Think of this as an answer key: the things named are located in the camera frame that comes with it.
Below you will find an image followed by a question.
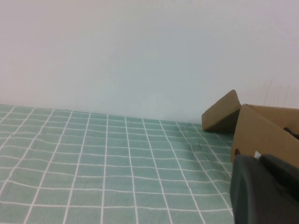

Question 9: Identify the black sneaker with lace bow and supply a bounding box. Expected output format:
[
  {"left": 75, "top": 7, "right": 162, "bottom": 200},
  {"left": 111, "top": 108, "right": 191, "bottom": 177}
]
[{"left": 229, "top": 153, "right": 299, "bottom": 224}]

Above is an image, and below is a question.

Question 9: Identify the green white checked tablecloth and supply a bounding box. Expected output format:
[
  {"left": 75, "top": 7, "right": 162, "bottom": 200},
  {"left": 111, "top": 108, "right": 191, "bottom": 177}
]
[{"left": 0, "top": 104, "right": 236, "bottom": 224}]

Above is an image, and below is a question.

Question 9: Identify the brown cardboard shoe box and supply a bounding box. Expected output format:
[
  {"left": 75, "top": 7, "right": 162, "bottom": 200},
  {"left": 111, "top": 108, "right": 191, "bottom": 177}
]
[{"left": 201, "top": 90, "right": 299, "bottom": 170}]

